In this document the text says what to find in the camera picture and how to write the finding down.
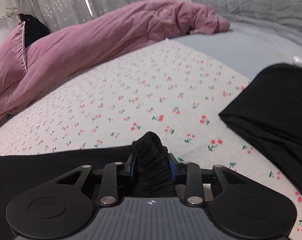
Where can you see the white earbud case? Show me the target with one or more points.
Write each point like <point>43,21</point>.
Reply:
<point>297,61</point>

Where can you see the pink pillow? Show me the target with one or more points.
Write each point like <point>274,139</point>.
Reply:
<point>12,58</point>

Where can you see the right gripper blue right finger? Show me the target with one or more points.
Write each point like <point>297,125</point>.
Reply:
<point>173,165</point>

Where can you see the pink duvet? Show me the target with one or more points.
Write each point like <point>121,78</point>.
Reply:
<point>59,55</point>

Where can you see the dark plush item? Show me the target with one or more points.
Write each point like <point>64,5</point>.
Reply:
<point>33,29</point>

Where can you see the cherry print bed sheet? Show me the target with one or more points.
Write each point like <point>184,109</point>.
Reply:
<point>167,88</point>

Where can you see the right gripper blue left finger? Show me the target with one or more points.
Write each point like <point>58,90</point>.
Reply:
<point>129,165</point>

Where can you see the black pants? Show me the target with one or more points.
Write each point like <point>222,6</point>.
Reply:
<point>151,173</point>

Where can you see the folded black garment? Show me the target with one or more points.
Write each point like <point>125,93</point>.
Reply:
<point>268,115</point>

